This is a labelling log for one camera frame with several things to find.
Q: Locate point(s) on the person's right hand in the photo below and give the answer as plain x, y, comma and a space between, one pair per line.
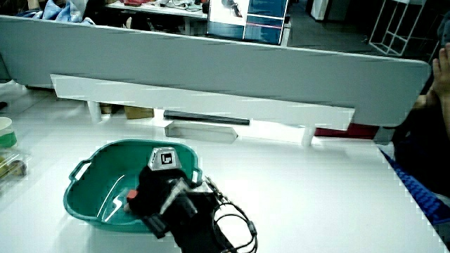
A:
154, 189

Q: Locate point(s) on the red block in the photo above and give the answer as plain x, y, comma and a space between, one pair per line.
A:
132, 195

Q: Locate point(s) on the teal plastic basin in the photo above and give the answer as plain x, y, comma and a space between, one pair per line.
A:
105, 165

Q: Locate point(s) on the wrist circuit board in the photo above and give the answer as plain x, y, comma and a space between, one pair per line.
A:
215, 189

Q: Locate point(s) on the cardboard box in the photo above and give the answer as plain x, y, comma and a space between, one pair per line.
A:
139, 112

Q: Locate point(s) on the black bar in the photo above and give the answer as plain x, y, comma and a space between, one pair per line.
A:
207, 118

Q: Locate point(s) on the white shelf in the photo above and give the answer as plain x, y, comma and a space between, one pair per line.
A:
197, 102

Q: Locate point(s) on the grey divider panel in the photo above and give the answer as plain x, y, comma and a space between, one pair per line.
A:
211, 63

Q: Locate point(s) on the clear plastic container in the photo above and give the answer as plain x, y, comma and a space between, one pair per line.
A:
12, 168

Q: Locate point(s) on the white background table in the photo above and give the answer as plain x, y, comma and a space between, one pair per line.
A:
158, 10

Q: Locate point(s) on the blue and white display board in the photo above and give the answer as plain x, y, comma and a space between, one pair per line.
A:
260, 24

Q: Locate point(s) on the light blue cloth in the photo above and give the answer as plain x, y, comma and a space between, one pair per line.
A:
59, 12

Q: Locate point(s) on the red box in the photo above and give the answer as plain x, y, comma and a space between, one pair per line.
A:
355, 131

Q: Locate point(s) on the blue studded mat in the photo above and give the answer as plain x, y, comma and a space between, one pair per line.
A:
422, 196

